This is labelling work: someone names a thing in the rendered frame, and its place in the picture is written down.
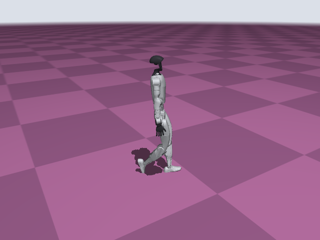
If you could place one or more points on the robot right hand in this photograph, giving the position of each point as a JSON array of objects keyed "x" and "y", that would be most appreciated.
[{"x": 159, "y": 129}]

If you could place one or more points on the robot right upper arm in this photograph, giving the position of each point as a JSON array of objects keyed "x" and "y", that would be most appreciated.
[{"x": 156, "y": 83}]

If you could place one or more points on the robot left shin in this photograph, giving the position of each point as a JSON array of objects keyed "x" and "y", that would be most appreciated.
[{"x": 168, "y": 155}]

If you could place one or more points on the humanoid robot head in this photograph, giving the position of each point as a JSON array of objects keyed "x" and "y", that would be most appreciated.
[{"x": 157, "y": 60}]

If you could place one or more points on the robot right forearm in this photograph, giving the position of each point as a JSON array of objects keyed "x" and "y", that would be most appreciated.
[{"x": 157, "y": 111}]

